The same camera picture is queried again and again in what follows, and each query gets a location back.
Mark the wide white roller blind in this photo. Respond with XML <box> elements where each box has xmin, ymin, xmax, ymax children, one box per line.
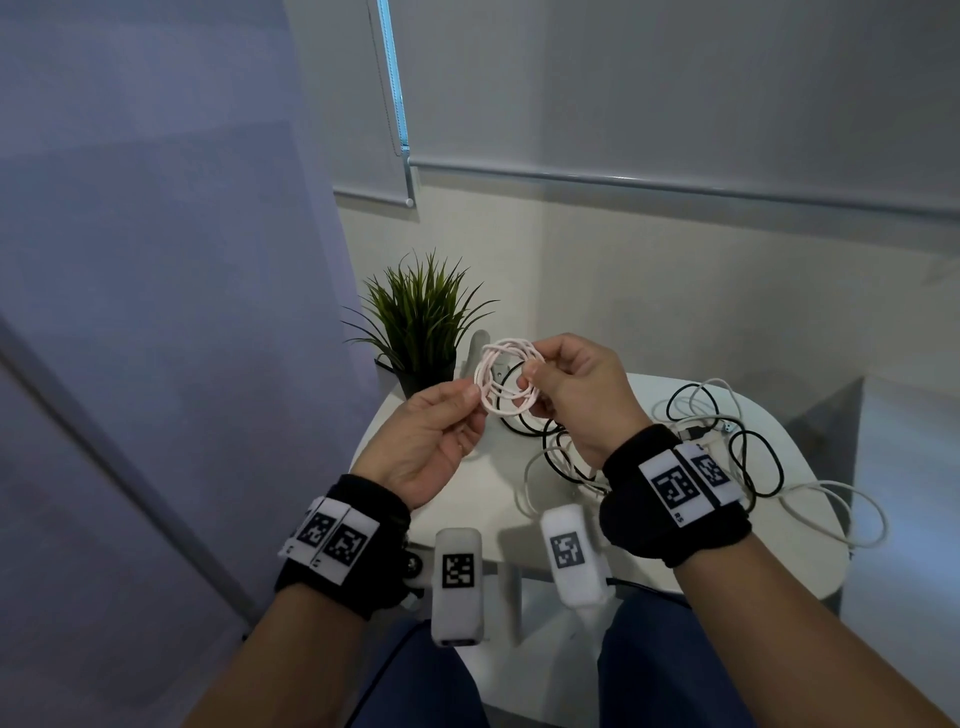
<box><xmin>389</xmin><ymin>0</ymin><xmax>960</xmax><ymax>219</ymax></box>

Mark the person's right leg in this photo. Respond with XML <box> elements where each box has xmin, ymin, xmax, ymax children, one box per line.
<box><xmin>598</xmin><ymin>592</ymin><xmax>751</xmax><ymax>728</ymax></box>

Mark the green plant in black pot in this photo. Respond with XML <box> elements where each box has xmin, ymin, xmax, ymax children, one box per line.
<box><xmin>341</xmin><ymin>251</ymin><xmax>500</xmax><ymax>399</ymax></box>

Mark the person's leg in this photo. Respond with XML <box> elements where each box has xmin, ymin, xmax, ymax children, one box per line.
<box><xmin>352</xmin><ymin>614</ymin><xmax>489</xmax><ymax>728</ymax></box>
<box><xmin>598</xmin><ymin>592</ymin><xmax>751</xmax><ymax>728</ymax></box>

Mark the person's right hand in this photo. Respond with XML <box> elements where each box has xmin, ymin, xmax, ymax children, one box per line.
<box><xmin>517</xmin><ymin>333</ymin><xmax>654</xmax><ymax>470</ymax></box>

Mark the person's left hand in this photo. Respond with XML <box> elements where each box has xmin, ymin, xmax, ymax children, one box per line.
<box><xmin>350</xmin><ymin>378</ymin><xmax>489</xmax><ymax>511</ymax></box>

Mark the person's left forearm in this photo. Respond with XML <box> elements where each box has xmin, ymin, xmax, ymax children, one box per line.
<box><xmin>183</xmin><ymin>584</ymin><xmax>369</xmax><ymax>728</ymax></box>

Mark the pile of cables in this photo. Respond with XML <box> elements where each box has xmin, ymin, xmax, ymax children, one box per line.
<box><xmin>521</xmin><ymin>374</ymin><xmax>890</xmax><ymax>549</ymax></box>

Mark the person's right forearm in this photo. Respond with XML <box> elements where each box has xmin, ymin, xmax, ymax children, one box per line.
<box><xmin>671</xmin><ymin>536</ymin><xmax>954</xmax><ymax>728</ymax></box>

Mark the white charging cable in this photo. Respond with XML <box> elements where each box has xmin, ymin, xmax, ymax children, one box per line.
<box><xmin>473</xmin><ymin>337</ymin><xmax>545</xmax><ymax>420</ymax></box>

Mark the black wristband with marker tags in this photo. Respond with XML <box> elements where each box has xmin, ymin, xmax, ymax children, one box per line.
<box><xmin>273</xmin><ymin>473</ymin><xmax>412</xmax><ymax>622</ymax></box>
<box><xmin>598</xmin><ymin>424</ymin><xmax>754</xmax><ymax>569</ymax></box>

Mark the thin black camera cord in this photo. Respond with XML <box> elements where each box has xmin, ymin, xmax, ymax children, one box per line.
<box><xmin>344</xmin><ymin>622</ymin><xmax>429</xmax><ymax>728</ymax></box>
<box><xmin>607</xmin><ymin>577</ymin><xmax>691</xmax><ymax>609</ymax></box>

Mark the person's left leg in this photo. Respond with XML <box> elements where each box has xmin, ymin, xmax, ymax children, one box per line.
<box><xmin>352</xmin><ymin>614</ymin><xmax>489</xmax><ymax>728</ymax></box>

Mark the thin black cable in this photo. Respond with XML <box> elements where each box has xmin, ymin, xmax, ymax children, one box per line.
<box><xmin>494</xmin><ymin>359</ymin><xmax>601</xmax><ymax>485</ymax></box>

